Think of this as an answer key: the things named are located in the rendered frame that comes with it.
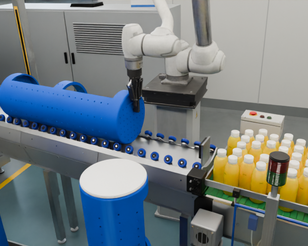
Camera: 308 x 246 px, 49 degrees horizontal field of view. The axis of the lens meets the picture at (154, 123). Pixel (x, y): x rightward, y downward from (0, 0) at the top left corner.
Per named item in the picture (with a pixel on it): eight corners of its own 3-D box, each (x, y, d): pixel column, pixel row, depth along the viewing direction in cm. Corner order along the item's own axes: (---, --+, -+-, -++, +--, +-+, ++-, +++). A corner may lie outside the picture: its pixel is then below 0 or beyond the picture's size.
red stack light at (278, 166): (269, 161, 114) (271, 151, 112) (289, 166, 111) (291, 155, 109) (265, 171, 109) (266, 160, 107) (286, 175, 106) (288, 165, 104)
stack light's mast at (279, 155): (266, 188, 118) (271, 149, 112) (285, 193, 116) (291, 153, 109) (262, 198, 114) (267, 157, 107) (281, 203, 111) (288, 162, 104)
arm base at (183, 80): (164, 75, 243) (164, 68, 240) (193, 77, 235) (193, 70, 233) (154, 83, 227) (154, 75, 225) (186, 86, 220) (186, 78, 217)
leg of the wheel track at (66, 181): (74, 226, 263) (62, 156, 236) (79, 228, 260) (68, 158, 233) (69, 230, 258) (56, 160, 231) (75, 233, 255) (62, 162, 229)
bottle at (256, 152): (261, 174, 161) (265, 144, 154) (257, 181, 156) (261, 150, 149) (248, 170, 165) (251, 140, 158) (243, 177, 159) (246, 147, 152)
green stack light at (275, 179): (268, 174, 116) (269, 161, 114) (287, 178, 113) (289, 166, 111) (263, 183, 111) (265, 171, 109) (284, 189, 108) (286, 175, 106)
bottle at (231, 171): (232, 186, 154) (234, 154, 147) (240, 194, 148) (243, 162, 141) (219, 189, 151) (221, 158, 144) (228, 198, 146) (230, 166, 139)
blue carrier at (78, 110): (37, 108, 235) (30, 68, 223) (146, 131, 196) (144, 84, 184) (3, 123, 212) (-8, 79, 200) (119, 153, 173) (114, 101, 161)
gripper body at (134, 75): (136, 71, 163) (137, 89, 167) (144, 66, 169) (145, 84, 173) (123, 69, 166) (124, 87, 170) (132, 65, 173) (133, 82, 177)
